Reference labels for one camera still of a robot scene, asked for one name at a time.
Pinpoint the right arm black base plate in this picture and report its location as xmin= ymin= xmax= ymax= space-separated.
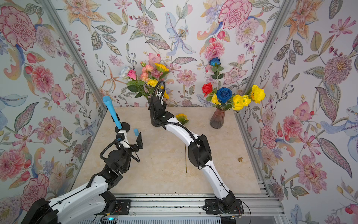
xmin=202 ymin=199 xmax=244 ymax=215

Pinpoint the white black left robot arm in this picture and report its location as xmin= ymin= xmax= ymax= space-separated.
xmin=22 ymin=131 xmax=143 ymax=224

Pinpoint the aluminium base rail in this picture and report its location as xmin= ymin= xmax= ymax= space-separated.
xmin=82 ymin=181 xmax=288 ymax=224

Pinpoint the black microphone stand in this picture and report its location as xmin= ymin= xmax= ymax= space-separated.
xmin=115 ymin=122 xmax=131 ymax=133

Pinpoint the black cylindrical vase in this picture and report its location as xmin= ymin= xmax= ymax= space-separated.
xmin=150 ymin=111 xmax=161 ymax=127

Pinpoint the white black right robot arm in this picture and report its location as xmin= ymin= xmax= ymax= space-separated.
xmin=149 ymin=96 xmax=235 ymax=214

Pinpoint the red rose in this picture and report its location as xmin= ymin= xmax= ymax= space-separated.
xmin=202 ymin=83 xmax=213 ymax=98

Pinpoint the yellow flower far right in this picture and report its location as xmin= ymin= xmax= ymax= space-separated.
xmin=250 ymin=85 xmax=266 ymax=104

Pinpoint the yellow carnation flower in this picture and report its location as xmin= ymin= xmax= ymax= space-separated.
xmin=147 ymin=79 xmax=158 ymax=87

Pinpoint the small tall blue rose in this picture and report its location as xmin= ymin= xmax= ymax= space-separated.
xmin=209 ymin=57 xmax=221 ymax=67

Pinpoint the pink rose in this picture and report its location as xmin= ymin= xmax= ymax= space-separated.
xmin=127 ymin=70 xmax=137 ymax=80

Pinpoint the small blue cylinder cap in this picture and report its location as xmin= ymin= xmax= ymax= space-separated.
xmin=133 ymin=129 xmax=139 ymax=137

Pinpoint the small yellow sunflower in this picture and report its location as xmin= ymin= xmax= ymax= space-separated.
xmin=160 ymin=86 xmax=170 ymax=99

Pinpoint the small yellow flower left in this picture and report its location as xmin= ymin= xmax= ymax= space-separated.
xmin=211 ymin=94 xmax=221 ymax=105

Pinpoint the yellow flower middle right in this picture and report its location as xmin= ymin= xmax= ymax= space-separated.
xmin=232 ymin=95 xmax=251 ymax=111

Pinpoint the large blue rose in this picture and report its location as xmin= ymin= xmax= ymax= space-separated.
xmin=216 ymin=87 xmax=233 ymax=103

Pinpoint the peach pink flowers cluster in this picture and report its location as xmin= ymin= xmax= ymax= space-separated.
xmin=139 ymin=65 xmax=154 ymax=82

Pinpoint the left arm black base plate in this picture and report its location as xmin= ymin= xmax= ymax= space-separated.
xmin=102 ymin=199 xmax=131 ymax=215

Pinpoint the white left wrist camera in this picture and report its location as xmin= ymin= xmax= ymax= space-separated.
xmin=116 ymin=131 xmax=130 ymax=148

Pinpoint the brown glass vase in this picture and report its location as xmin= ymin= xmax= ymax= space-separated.
xmin=210 ymin=108 xmax=226 ymax=129

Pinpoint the blue toy microphone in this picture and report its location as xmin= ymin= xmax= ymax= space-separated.
xmin=103 ymin=96 xmax=122 ymax=130

